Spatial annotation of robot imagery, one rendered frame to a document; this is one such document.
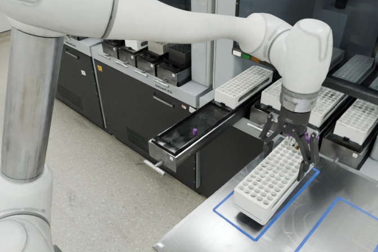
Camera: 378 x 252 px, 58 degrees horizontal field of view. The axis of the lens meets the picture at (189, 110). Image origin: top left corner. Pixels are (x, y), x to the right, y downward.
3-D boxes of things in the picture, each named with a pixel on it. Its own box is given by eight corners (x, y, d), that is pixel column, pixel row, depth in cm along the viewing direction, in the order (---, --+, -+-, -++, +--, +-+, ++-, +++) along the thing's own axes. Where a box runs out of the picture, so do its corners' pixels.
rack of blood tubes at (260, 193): (285, 150, 111) (288, 135, 107) (314, 164, 105) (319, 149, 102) (231, 205, 93) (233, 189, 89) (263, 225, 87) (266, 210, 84)
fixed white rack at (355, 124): (361, 102, 142) (365, 89, 138) (387, 111, 136) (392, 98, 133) (331, 135, 124) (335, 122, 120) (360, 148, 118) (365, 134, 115)
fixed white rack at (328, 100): (325, 89, 150) (329, 77, 147) (349, 97, 145) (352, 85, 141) (293, 119, 132) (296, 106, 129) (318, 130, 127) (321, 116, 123)
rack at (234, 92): (253, 76, 161) (254, 64, 157) (271, 83, 155) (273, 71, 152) (213, 102, 143) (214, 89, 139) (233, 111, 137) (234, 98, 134)
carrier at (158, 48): (166, 54, 177) (165, 44, 173) (163, 56, 176) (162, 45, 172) (151, 49, 183) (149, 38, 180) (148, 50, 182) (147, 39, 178)
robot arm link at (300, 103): (310, 99, 78) (305, 120, 81) (326, 84, 84) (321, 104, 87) (274, 85, 83) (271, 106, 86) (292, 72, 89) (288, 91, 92)
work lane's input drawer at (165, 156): (252, 85, 168) (254, 68, 163) (277, 94, 160) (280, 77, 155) (140, 161, 123) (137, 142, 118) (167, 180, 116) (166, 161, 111)
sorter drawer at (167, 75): (235, 37, 216) (237, 24, 211) (255, 44, 208) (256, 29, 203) (151, 81, 172) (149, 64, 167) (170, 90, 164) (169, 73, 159)
